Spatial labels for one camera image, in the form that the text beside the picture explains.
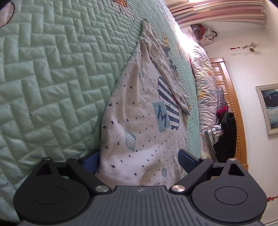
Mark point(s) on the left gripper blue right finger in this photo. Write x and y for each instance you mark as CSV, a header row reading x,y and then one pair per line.
x,y
197,172

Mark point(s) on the green quilted bee bedspread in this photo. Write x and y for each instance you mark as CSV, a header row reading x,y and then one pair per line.
x,y
60,62

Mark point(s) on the pink curtain right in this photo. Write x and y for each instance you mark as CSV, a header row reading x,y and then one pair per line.
x,y
194,12

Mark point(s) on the framed wall picture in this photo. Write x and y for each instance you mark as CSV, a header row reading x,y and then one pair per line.
x,y
268,95

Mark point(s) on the nightstand clutter with plush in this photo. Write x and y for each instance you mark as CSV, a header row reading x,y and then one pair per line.
x,y
203,36

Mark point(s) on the white dotted baby garment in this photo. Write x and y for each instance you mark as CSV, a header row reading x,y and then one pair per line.
x,y
145,121

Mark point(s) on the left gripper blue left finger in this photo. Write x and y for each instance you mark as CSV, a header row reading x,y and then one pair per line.
x,y
83,171

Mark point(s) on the floral folded duvet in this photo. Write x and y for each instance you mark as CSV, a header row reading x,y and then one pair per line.
x,y
206,89

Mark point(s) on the pile of dark clothes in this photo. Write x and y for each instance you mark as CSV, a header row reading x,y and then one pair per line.
x,y
221,138

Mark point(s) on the wooden bed headboard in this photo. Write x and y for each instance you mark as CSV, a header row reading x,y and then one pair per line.
x,y
223,79

